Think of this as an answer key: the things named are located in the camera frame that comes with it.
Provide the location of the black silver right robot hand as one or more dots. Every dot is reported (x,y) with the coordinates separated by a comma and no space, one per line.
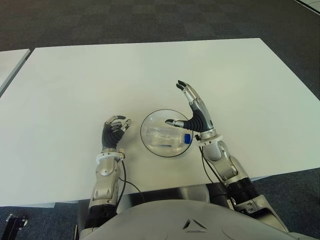
(201,120)

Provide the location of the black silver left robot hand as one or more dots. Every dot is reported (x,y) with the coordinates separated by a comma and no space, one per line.
(111,136)

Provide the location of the clear water bottle blue cap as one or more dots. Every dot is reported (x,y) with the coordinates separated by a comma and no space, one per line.
(165,138)

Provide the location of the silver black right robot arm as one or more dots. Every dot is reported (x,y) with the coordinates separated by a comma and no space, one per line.
(230,167)

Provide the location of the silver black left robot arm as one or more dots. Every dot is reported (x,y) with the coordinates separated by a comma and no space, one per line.
(105,172)

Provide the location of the white plate with black rim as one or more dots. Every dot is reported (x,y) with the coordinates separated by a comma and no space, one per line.
(155,118)

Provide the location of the grey robot torso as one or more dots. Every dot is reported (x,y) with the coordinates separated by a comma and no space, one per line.
(175,220)

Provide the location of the white neighbouring table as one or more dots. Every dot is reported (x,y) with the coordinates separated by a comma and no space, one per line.
(11,65)

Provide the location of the black stand with caster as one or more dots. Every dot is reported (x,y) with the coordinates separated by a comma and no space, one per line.
(13,222)

